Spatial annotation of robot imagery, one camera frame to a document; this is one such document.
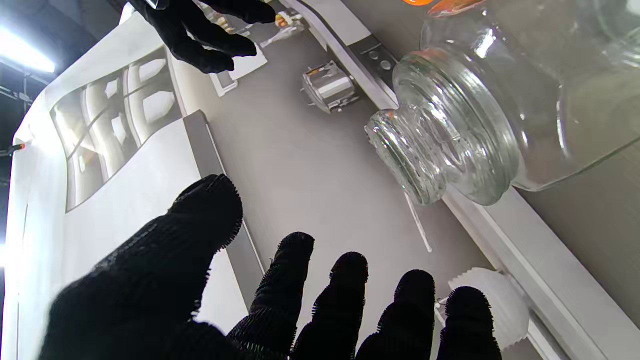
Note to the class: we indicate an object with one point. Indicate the clear glass jar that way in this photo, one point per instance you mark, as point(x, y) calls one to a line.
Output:
point(565, 90)

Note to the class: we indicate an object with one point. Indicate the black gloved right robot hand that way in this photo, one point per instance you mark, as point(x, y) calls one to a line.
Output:
point(185, 30)

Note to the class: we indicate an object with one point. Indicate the clear glass jar lid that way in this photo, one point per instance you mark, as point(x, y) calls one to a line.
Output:
point(450, 125)

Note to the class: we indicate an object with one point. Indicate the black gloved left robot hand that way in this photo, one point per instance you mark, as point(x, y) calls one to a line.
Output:
point(150, 280)

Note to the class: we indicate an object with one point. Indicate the orange plastic bowl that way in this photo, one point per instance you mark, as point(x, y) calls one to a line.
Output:
point(445, 6)

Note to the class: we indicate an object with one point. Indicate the ceiling light strip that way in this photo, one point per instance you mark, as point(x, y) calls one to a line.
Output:
point(25, 50)

